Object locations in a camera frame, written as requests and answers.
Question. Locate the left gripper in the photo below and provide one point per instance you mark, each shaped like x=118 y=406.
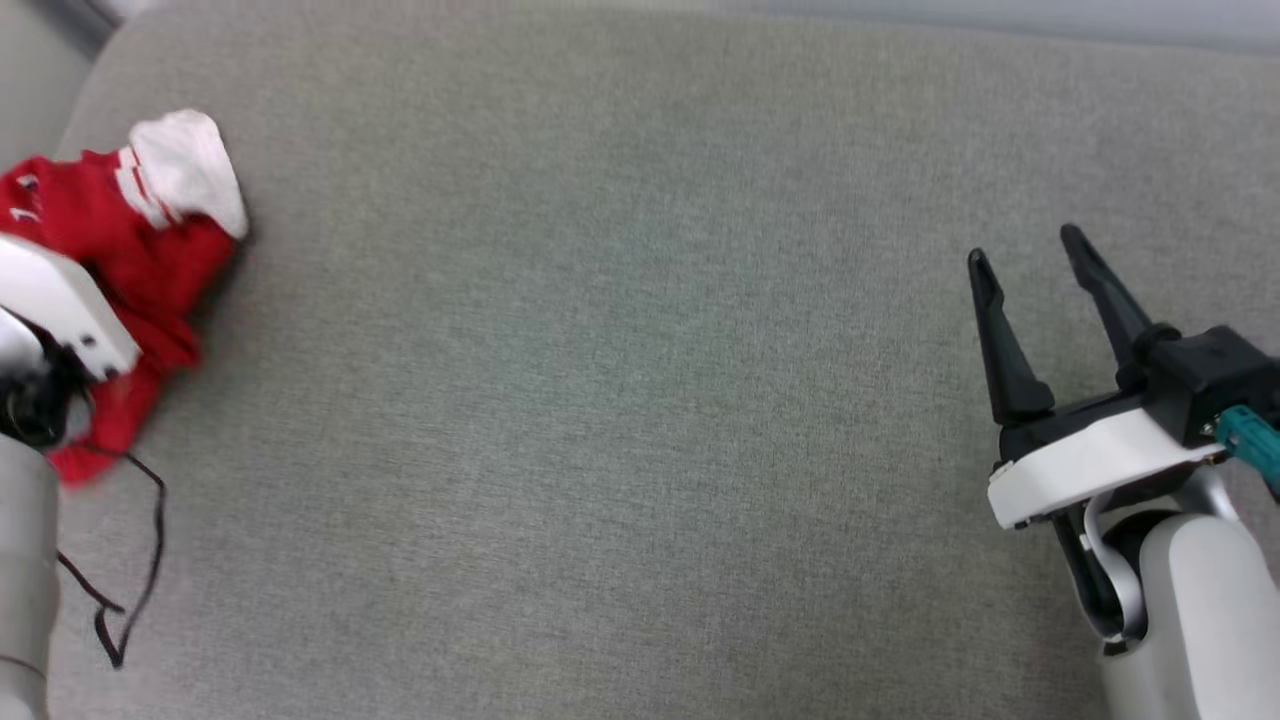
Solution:
x=55 y=290

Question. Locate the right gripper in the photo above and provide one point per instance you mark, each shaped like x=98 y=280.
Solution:
x=1090 y=465

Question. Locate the red and white jersey garment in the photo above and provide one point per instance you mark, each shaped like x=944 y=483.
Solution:
x=130 y=250

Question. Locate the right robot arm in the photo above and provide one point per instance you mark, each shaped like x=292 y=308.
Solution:
x=1200 y=600

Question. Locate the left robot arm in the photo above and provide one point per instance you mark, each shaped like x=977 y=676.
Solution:
x=22 y=560

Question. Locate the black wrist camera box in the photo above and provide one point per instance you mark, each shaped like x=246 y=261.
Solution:
x=1210 y=375

